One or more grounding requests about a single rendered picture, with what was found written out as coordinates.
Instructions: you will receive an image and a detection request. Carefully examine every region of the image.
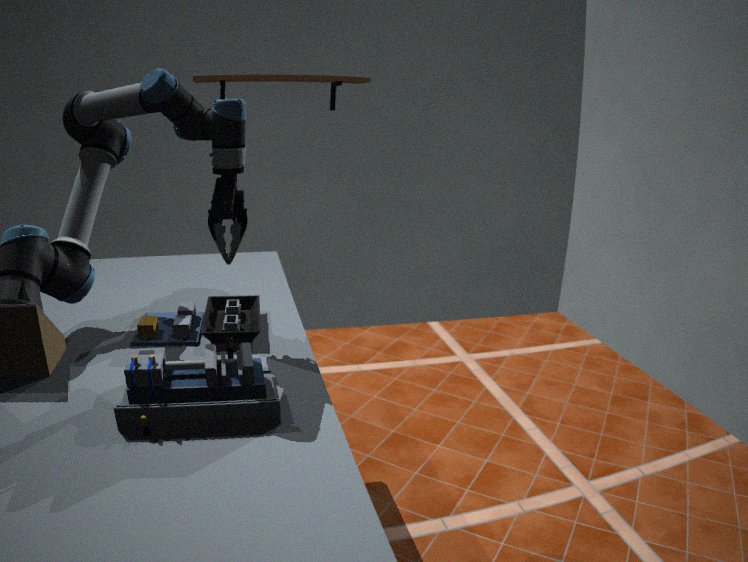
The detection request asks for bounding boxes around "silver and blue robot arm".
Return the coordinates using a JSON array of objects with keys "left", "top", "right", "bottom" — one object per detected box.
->
[{"left": 0, "top": 68, "right": 247, "bottom": 312}]

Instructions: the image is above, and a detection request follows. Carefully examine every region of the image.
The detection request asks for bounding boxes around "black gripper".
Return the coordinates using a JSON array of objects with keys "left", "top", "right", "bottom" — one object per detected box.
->
[{"left": 208, "top": 166, "right": 248, "bottom": 265}]

